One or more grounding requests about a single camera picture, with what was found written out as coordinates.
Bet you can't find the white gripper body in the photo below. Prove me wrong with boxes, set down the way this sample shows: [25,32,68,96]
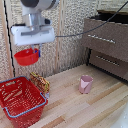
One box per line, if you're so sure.
[10,23,56,47]

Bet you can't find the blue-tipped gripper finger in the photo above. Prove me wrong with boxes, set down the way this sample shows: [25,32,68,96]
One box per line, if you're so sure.
[36,44,42,58]

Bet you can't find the red bowl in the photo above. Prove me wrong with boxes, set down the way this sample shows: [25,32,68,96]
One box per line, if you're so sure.
[13,48,40,67]

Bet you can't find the red shopping basket blue rim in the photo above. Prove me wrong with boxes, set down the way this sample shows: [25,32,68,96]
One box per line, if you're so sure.
[0,75,49,128]

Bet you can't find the colourful snack bag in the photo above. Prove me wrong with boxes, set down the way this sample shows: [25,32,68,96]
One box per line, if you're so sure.
[29,71,51,96]

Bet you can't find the pink cup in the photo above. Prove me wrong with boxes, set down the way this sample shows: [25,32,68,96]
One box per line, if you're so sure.
[78,74,94,95]

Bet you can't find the brown drawer cabinet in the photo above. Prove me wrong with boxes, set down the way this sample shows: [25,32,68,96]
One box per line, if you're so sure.
[81,9,128,82]

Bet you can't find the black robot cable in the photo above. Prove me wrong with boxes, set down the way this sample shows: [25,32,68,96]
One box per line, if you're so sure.
[54,0,128,38]

